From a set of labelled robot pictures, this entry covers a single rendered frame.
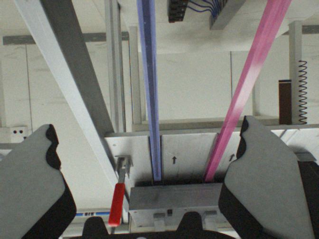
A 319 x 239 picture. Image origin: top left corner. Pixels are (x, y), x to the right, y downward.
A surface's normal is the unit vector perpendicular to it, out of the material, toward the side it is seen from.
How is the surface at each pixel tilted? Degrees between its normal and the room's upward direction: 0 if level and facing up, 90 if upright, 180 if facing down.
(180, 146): 48
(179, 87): 90
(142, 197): 138
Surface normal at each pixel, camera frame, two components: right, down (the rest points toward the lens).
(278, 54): 0.01, 0.04
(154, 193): -0.02, -0.71
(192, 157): 0.04, 0.70
